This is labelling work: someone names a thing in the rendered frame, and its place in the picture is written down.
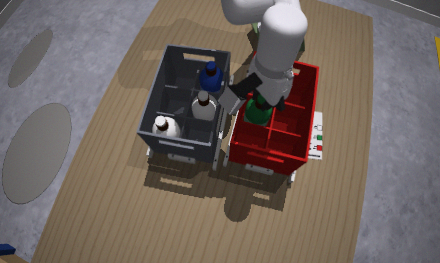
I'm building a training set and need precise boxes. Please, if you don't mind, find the white paper pick list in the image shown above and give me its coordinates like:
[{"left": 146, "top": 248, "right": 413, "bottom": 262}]
[{"left": 308, "top": 111, "right": 322, "bottom": 160}]

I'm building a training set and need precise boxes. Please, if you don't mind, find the green bottle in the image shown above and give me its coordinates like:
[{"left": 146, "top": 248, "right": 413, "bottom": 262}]
[{"left": 243, "top": 94, "right": 272, "bottom": 127}]

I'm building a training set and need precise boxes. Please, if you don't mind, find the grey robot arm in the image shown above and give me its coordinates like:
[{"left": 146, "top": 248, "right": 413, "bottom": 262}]
[{"left": 218, "top": 0, "right": 308, "bottom": 115}]

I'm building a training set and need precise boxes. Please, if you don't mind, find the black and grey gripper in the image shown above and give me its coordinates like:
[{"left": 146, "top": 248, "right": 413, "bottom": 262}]
[{"left": 247, "top": 54, "right": 293, "bottom": 112}]

